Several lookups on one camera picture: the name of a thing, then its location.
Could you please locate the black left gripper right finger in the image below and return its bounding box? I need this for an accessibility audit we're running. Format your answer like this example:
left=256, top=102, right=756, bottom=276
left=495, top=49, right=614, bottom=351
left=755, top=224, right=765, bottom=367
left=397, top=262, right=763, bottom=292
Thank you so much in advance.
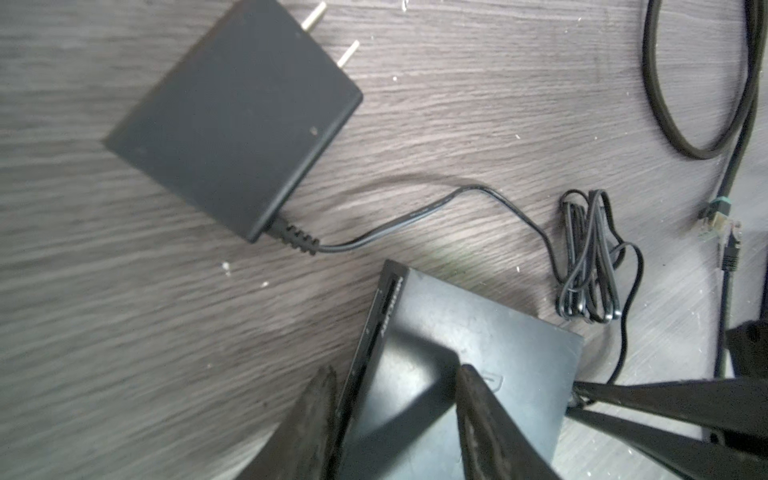
left=455, top=364, right=558, bottom=480

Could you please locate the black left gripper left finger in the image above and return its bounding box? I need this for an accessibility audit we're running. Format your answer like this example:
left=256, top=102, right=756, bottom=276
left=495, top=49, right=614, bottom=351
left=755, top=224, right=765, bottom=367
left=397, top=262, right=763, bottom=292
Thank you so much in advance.
left=237, top=366, right=337, bottom=480

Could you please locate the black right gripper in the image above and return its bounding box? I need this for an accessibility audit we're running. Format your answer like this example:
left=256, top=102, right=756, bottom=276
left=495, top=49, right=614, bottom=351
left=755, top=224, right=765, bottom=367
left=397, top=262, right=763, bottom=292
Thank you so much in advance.
left=566, top=320, right=768, bottom=479

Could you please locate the black power adapter with cord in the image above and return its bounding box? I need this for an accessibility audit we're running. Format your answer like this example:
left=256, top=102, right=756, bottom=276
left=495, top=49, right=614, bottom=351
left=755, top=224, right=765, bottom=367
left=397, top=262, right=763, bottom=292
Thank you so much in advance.
left=101, top=0, right=646, bottom=388

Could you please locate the black braided ethernet cable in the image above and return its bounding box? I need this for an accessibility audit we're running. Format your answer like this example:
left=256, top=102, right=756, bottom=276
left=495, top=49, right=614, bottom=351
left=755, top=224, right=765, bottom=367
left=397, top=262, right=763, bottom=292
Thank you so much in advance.
left=641, top=0, right=768, bottom=379

